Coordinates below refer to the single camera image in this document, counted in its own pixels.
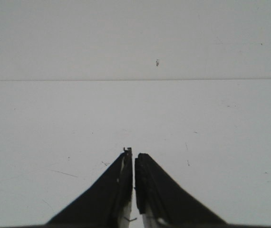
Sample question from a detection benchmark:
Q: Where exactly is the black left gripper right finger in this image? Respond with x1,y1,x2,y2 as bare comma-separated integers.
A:
135,153,227,225

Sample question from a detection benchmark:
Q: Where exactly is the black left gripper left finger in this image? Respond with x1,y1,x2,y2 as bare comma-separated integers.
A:
47,148,133,225

